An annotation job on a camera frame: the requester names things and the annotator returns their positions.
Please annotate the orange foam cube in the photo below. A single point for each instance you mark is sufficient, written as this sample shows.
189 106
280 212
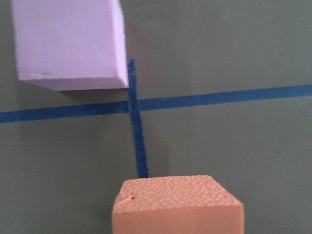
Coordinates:
192 204

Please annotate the pink foam cube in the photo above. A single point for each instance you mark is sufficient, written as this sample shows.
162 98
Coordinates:
69 45

